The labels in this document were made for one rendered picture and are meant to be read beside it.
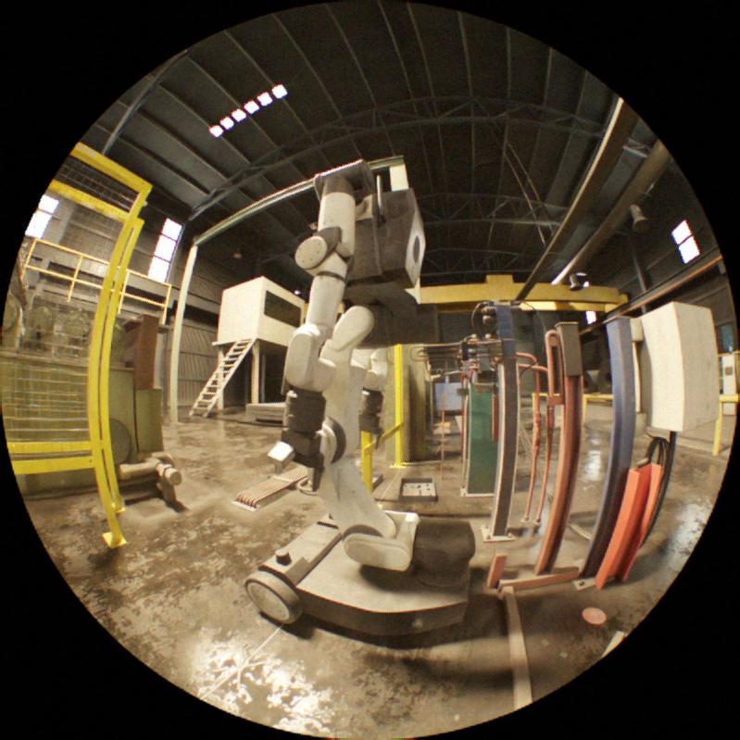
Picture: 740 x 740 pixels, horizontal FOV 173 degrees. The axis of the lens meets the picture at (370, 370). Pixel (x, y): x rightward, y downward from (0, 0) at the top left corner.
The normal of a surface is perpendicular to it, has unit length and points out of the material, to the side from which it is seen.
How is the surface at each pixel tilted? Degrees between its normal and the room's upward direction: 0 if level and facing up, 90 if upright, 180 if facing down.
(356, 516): 90
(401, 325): 113
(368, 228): 101
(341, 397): 90
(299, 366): 90
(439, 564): 90
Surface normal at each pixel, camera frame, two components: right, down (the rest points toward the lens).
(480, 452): -0.30, -0.08
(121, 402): 0.95, -0.04
